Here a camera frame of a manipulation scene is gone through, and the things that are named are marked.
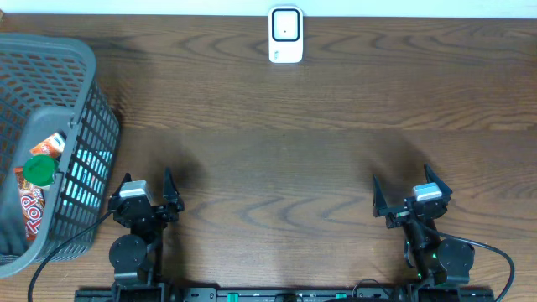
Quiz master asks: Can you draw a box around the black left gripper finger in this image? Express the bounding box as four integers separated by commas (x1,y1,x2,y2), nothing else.
163,167,180,202
112,173,132,197

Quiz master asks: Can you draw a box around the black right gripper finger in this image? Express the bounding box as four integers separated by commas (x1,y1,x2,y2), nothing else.
373,175,388,212
424,164,452,196

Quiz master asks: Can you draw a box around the orange tissue pack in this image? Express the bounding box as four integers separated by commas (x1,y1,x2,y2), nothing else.
29,133,65,159

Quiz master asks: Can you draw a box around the green lid jar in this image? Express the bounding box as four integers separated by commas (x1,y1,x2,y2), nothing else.
23,154,59,187

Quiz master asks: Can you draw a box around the red Top chocolate bar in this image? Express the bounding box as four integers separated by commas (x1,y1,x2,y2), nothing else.
13,167,45,242

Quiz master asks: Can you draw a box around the teal wet wipes pack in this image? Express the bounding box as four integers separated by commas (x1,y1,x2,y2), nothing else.
67,149,112,207

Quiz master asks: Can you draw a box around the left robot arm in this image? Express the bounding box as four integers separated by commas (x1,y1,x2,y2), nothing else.
107,169,185,302

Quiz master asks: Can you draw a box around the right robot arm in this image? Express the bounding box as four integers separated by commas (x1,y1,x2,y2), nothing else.
373,164,475,301

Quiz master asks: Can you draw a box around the grey plastic basket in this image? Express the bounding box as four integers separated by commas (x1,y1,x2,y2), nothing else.
1,33,120,278

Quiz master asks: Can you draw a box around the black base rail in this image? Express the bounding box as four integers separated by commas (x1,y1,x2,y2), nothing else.
74,286,496,302

